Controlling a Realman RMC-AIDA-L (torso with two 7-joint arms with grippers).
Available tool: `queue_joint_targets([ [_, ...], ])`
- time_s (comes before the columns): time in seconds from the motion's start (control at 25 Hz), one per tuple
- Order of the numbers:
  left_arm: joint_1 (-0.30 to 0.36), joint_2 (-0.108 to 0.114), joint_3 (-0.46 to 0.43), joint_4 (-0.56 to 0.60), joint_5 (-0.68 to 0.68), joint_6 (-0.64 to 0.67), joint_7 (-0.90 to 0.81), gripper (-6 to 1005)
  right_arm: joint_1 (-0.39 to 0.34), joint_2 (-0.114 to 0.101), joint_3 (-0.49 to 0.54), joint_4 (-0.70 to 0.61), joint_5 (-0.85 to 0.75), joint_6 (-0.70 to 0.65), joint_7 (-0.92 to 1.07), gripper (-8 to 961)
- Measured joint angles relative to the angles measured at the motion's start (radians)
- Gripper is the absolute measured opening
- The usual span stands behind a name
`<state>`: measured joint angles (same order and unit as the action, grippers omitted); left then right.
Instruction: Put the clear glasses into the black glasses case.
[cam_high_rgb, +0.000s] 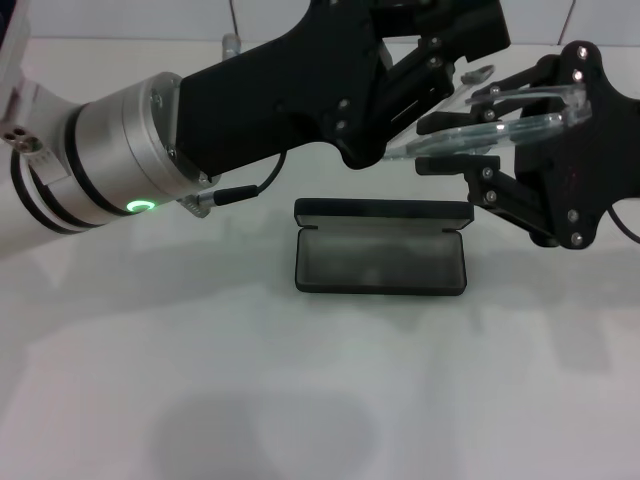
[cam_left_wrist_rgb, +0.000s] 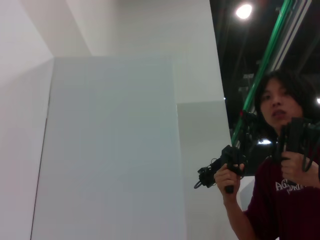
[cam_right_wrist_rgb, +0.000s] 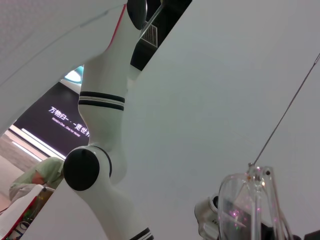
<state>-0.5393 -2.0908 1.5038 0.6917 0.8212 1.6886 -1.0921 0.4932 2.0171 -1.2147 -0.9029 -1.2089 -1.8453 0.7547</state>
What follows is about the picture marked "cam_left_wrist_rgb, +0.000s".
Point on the operator right hand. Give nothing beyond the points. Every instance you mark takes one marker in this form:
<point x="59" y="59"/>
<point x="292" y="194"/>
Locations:
<point x="227" y="177"/>

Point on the operator left hand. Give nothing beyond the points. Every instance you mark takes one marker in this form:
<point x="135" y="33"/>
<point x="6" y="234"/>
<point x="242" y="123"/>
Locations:
<point x="297" y="166"/>

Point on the black handheld controller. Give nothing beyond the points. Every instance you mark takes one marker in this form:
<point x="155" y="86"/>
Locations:
<point x="296" y="135"/>

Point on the operator right forearm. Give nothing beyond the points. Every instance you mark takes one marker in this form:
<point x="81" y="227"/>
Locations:
<point x="237" y="215"/>

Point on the operator left forearm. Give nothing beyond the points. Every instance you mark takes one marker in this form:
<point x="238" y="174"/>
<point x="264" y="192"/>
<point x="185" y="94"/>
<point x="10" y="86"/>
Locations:
<point x="313" y="178"/>

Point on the operator in maroon shirt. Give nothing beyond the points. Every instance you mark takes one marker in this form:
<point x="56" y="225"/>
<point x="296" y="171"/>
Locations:
<point x="287" y="212"/>

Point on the green ceiling pipe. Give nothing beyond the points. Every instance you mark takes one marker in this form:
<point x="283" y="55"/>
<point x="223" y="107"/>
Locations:
<point x="272" y="37"/>

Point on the round ceiling lamp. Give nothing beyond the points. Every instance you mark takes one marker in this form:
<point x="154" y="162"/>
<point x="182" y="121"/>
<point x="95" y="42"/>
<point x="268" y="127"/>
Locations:
<point x="243" y="11"/>

